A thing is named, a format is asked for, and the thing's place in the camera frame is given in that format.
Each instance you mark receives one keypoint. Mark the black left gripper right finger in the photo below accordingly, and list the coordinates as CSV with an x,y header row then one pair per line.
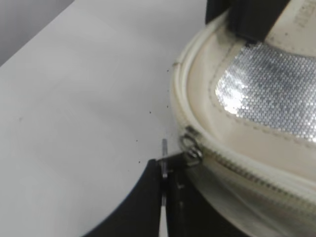
x,y
188,213

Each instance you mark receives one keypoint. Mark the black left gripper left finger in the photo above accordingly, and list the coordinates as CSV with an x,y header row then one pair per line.
x,y
139,214

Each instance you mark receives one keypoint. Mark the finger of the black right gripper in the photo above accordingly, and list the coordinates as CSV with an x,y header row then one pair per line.
x,y
251,20

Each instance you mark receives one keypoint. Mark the silver metal zipper pull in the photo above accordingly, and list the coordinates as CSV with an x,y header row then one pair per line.
x,y
191,153

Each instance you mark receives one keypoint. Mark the cream zippered bag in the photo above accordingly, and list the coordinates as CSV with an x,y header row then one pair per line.
x,y
254,107

